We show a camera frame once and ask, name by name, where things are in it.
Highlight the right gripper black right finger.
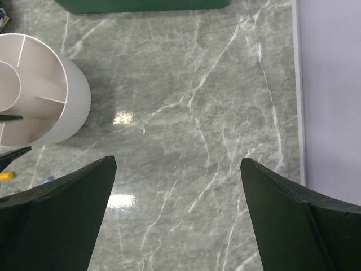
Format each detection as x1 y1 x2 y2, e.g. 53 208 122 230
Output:
240 158 360 270

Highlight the white round pen holder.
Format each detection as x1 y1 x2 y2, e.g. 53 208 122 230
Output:
1 33 91 147

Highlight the folded green t-shirt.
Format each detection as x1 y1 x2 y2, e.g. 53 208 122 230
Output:
0 7 10 31

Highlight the white pen blue cap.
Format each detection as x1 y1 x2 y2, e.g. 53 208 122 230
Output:
42 176 55 184

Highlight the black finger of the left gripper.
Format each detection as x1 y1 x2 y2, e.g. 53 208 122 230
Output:
0 113 23 121
0 146 32 171

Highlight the green compartment tray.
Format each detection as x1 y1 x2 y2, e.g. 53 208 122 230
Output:
55 0 231 14

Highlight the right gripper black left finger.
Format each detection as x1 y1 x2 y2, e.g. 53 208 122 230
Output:
1 156 117 270

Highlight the white pen yellow cap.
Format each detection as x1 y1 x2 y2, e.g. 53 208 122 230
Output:
0 172 15 181

